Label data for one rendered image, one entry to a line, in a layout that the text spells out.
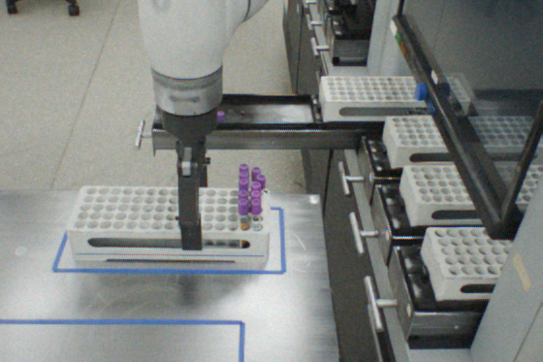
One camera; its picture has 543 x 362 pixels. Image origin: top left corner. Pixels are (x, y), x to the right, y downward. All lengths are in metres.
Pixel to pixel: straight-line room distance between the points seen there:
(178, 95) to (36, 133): 2.00
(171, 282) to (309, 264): 0.21
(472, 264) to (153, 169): 1.69
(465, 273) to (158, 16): 0.56
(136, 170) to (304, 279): 1.59
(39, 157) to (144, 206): 1.66
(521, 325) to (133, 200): 0.57
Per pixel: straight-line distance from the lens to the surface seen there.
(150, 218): 0.91
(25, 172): 2.51
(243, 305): 0.87
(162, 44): 0.70
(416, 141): 1.13
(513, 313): 0.83
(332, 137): 1.23
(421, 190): 1.02
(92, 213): 0.93
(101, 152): 2.53
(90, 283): 0.92
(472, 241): 0.95
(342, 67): 1.59
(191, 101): 0.74
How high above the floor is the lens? 1.50
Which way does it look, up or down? 38 degrees down
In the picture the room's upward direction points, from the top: 3 degrees clockwise
